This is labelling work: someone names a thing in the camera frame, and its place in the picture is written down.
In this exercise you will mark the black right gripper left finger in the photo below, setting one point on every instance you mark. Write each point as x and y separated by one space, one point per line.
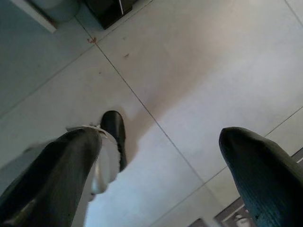
52 184

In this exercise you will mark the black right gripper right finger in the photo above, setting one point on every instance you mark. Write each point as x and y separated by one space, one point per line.
267 184

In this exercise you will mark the white furniture base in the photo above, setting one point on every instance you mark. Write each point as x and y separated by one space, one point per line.
42 16

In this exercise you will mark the black box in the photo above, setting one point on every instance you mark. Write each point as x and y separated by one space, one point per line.
106 11

